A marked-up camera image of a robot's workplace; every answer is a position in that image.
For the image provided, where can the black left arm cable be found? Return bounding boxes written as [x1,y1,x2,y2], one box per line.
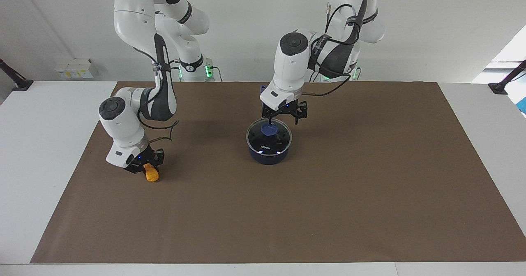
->
[306,0,368,97]

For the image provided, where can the glass lid with blue knob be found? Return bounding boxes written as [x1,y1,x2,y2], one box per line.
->
[246,118,293,153]

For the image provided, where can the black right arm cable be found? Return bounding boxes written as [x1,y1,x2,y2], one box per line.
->
[132,33,180,143]

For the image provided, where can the black clamp stand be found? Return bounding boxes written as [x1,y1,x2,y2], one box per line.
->
[488,59,526,95]
[0,58,34,92]

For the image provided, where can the dark blue saucepan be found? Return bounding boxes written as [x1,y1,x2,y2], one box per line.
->
[246,85,293,165]

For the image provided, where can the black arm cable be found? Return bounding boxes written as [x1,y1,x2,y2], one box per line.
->
[306,0,368,97]
[132,33,180,143]

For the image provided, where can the brown table mat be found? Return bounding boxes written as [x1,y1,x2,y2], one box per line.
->
[30,81,526,264]

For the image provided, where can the white wall socket boxes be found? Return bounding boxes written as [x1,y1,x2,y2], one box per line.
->
[55,58,99,79]

